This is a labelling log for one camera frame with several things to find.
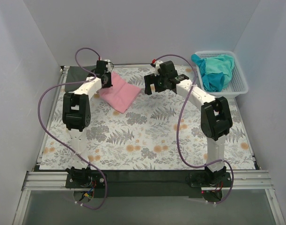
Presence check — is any folded dark grey t-shirt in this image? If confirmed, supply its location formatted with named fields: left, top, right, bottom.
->
left=65, top=66, right=90, bottom=92

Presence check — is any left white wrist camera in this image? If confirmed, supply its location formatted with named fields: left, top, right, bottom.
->
left=103, top=59, right=113, bottom=71

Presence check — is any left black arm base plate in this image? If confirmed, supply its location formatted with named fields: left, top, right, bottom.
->
left=65, top=173, right=105, bottom=189

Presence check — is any teal t-shirt in basket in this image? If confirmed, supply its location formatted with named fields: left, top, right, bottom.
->
left=191, top=54, right=235, bottom=92

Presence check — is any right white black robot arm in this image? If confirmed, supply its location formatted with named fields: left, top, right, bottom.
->
left=144, top=60, right=234, bottom=191

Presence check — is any aluminium frame rail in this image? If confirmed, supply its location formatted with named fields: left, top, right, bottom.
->
left=22, top=170, right=274, bottom=191

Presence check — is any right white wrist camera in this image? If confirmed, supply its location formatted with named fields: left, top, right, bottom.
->
left=151, top=59, right=163, bottom=76

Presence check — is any white plastic basket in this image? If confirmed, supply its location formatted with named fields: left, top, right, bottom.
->
left=195, top=50, right=249, bottom=99

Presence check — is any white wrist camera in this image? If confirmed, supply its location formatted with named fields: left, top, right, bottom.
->
left=103, top=59, right=113, bottom=71
left=151, top=59, right=163, bottom=76

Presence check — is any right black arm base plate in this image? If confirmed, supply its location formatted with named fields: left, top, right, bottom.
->
left=185, top=169, right=232, bottom=188

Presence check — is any pink t-shirt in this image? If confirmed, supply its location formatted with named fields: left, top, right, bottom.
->
left=99, top=72, right=141, bottom=113

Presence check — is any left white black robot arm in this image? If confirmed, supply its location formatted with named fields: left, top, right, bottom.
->
left=62, top=60, right=113, bottom=189

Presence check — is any floral patterned table mat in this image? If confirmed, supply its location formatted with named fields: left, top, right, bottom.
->
left=38, top=65, right=255, bottom=170

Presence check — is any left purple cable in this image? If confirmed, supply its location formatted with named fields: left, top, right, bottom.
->
left=37, top=47, right=108, bottom=210

